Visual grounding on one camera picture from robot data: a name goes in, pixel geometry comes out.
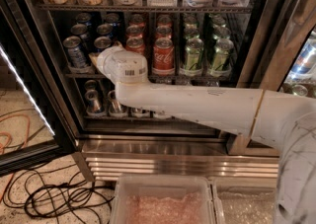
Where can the right clear plastic bin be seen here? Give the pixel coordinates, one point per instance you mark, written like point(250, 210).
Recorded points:
point(244, 201)

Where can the green can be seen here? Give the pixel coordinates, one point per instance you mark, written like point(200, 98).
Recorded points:
point(193, 54)
point(222, 51)

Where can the front right green can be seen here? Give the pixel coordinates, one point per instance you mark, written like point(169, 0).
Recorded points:
point(222, 51)

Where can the bottom shelf middle can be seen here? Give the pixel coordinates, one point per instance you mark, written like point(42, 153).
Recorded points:
point(116, 109)

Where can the front red coca-cola can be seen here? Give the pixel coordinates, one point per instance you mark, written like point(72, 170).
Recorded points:
point(163, 57)

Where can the front left green can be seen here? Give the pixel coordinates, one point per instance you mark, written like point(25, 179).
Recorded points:
point(193, 54)

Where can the second row diet pepsi can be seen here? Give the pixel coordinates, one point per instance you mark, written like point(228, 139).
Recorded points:
point(81, 37)

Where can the clear plastic bin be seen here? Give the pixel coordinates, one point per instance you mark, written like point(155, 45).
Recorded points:
point(162, 199)
point(244, 201)

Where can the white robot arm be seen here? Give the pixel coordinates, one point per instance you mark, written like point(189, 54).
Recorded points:
point(282, 121)

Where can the open fridge glass door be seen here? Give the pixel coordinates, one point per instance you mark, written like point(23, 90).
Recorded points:
point(31, 95)

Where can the left clear plastic bin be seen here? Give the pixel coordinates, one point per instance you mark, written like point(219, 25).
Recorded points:
point(162, 199)

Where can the blue pepsi can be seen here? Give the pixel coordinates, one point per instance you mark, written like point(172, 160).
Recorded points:
point(102, 43)

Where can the upper wire shelf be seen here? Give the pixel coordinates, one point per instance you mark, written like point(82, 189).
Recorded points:
point(142, 9)

